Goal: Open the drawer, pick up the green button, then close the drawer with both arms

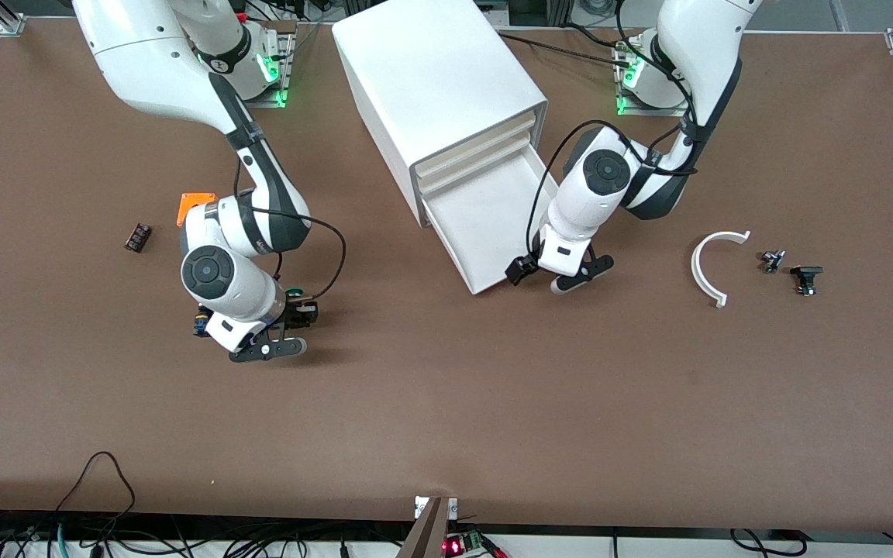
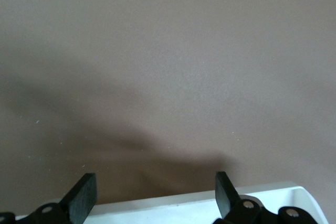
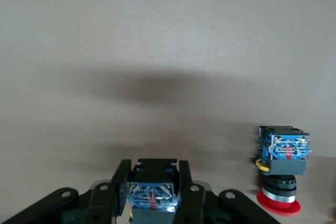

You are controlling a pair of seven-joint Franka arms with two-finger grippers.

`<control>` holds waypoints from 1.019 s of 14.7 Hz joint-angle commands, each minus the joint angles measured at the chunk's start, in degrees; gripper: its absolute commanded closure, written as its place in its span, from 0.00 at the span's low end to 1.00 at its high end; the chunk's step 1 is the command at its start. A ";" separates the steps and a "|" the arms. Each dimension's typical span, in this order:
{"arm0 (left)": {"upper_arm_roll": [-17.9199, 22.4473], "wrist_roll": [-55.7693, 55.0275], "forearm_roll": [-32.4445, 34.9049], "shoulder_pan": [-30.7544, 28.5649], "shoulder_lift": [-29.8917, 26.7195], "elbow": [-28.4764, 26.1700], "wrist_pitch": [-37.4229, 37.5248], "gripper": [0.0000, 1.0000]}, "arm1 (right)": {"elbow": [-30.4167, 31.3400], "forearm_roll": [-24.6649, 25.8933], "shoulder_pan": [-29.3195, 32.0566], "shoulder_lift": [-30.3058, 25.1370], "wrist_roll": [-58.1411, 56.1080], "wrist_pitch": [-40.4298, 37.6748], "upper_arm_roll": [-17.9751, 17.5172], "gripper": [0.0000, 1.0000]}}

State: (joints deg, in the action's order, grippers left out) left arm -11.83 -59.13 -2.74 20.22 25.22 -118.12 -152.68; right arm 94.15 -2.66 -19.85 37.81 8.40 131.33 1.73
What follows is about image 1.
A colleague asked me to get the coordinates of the black button part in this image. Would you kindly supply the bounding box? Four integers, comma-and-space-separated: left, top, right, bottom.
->
790, 265, 825, 297

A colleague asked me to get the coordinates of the white curved plastic piece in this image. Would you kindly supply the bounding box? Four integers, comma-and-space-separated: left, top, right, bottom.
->
691, 230, 751, 309

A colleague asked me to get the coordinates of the circuit board with red LED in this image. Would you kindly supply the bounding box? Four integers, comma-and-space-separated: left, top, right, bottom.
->
443, 529, 488, 557

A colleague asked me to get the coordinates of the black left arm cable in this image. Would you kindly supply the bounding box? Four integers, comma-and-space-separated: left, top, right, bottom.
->
526, 116, 699, 260

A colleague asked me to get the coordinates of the orange button enclosure box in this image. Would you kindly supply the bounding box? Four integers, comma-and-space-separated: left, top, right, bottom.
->
176, 192, 217, 228

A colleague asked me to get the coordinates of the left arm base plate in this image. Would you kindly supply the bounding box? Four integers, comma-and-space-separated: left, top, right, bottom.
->
615, 39, 699, 119

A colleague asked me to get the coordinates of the looped black cable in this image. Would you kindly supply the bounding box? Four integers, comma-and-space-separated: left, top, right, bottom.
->
55, 452, 137, 536

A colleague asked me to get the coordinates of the thin black cable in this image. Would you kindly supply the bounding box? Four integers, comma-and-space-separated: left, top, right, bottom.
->
497, 31, 633, 67

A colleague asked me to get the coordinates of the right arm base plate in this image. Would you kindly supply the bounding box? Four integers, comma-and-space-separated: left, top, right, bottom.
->
245, 31, 297, 109

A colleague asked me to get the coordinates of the white mount bracket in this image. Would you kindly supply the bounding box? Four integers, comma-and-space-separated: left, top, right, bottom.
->
414, 496, 459, 520

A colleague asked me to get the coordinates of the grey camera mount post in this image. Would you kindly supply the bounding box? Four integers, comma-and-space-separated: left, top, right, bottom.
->
396, 496, 451, 558

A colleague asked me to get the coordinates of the short black cable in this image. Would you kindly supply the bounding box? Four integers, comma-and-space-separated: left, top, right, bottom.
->
729, 529, 804, 557

